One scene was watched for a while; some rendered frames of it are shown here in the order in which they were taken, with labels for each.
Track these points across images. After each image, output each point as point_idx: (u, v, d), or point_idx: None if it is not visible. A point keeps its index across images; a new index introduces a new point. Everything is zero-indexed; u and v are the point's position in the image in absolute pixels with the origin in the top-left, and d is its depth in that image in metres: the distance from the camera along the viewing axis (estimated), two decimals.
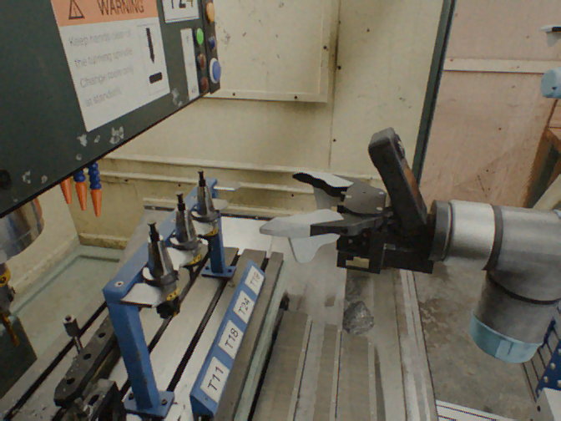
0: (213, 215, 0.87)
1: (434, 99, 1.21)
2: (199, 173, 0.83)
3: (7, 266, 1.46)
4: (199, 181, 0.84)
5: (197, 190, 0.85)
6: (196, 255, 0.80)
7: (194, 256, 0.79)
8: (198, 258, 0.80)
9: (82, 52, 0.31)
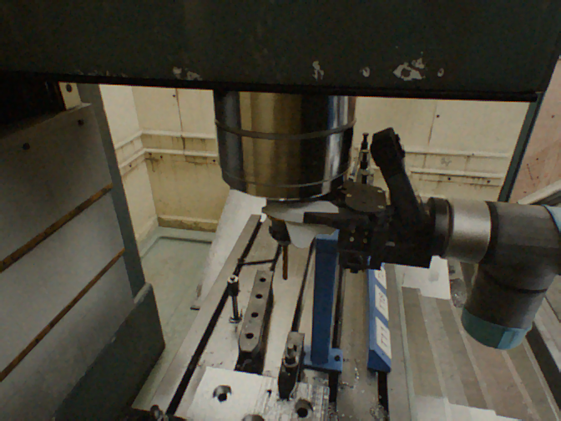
0: (371, 179, 0.88)
1: None
2: (366, 135, 0.84)
3: None
4: (362, 144, 0.85)
5: (360, 154, 0.86)
6: None
7: None
8: None
9: None
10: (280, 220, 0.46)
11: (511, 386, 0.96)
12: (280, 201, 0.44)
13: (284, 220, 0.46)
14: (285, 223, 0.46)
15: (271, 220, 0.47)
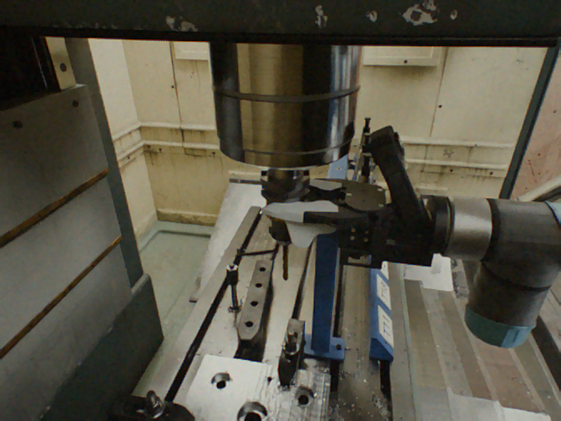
0: (374, 165, 0.86)
1: (555, 60, 1.21)
2: (367, 120, 0.83)
3: None
4: (364, 129, 0.84)
5: (361, 139, 0.84)
6: None
7: None
8: None
9: None
10: (280, 220, 0.46)
11: (515, 377, 0.94)
12: (280, 201, 0.44)
13: (284, 220, 0.46)
14: (285, 223, 0.46)
15: (271, 220, 0.47)
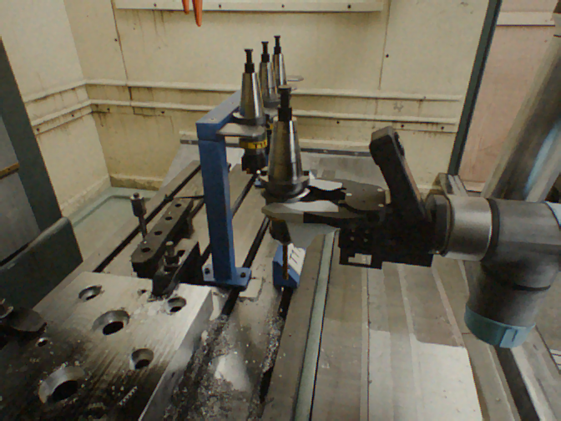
0: None
1: (500, 2, 1.16)
2: (276, 38, 0.78)
3: None
4: (274, 48, 0.79)
5: (272, 60, 0.80)
6: None
7: None
8: None
9: None
10: (280, 220, 0.46)
11: (440, 316, 0.89)
12: (280, 201, 0.44)
13: (284, 220, 0.46)
14: (285, 223, 0.46)
15: (271, 220, 0.47)
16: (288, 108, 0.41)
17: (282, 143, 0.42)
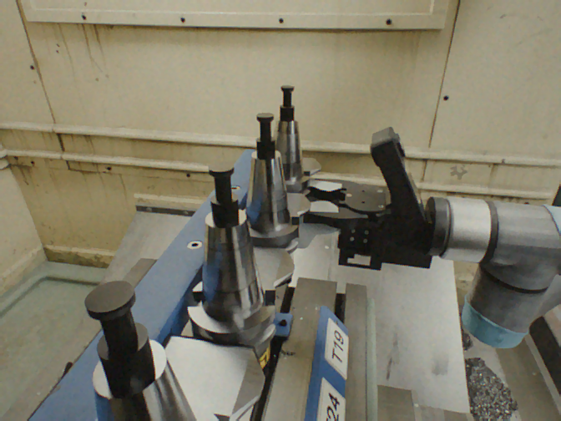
0: (290, 233, 0.34)
1: None
2: (263, 121, 0.31)
3: None
4: (258, 145, 0.32)
5: (254, 170, 0.33)
6: (262, 351, 0.28)
7: (257, 355, 0.27)
8: (265, 359, 0.28)
9: None
10: None
11: None
12: None
13: None
14: None
15: None
16: (290, 108, 0.41)
17: (284, 143, 0.42)
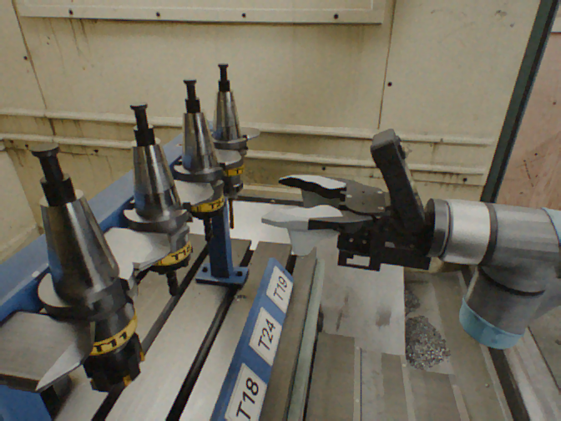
0: (214, 172, 0.45)
1: (554, 11, 0.80)
2: (188, 83, 0.42)
3: None
4: (185, 103, 0.43)
5: (184, 122, 0.44)
6: (180, 245, 0.39)
7: (177, 247, 0.38)
8: (184, 253, 0.39)
9: None
10: None
11: None
12: None
13: (225, 174, 0.57)
14: (227, 177, 0.57)
15: None
16: (225, 81, 0.52)
17: (221, 109, 0.53)
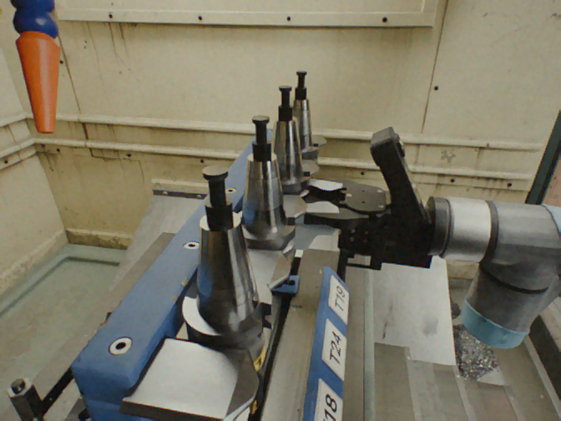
0: (303, 181, 0.44)
1: None
2: (284, 91, 0.41)
3: None
4: (280, 110, 0.42)
5: (276, 130, 0.42)
6: None
7: None
8: None
9: None
10: None
11: None
12: None
13: None
14: None
15: None
16: (304, 88, 0.51)
17: (298, 118, 0.52)
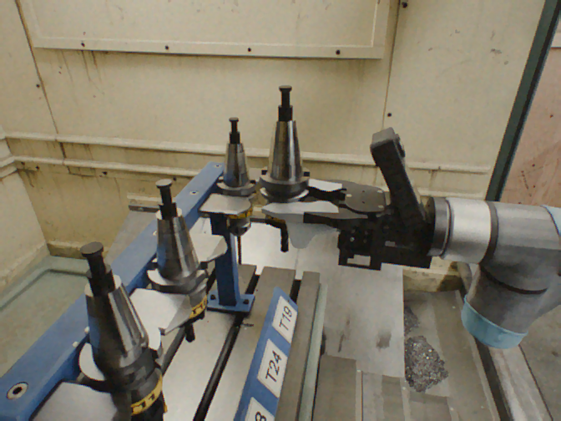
0: (303, 181, 0.44)
1: (546, 50, 0.84)
2: (284, 91, 0.41)
3: None
4: (280, 110, 0.42)
5: (276, 130, 0.42)
6: (198, 301, 0.42)
7: (194, 303, 0.42)
8: (201, 306, 0.43)
9: None
10: (233, 217, 0.61)
11: None
12: None
13: (235, 217, 0.61)
14: (236, 219, 0.61)
15: (226, 216, 0.62)
16: (236, 134, 0.56)
17: (232, 159, 0.57)
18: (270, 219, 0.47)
